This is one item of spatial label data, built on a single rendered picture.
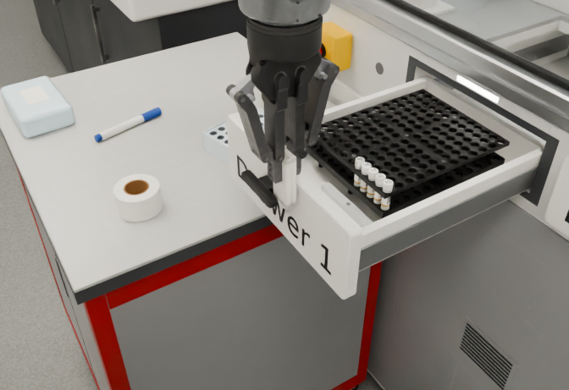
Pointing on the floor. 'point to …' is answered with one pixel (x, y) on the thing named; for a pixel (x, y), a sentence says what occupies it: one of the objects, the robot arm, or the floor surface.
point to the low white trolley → (180, 240)
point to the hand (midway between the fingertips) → (284, 177)
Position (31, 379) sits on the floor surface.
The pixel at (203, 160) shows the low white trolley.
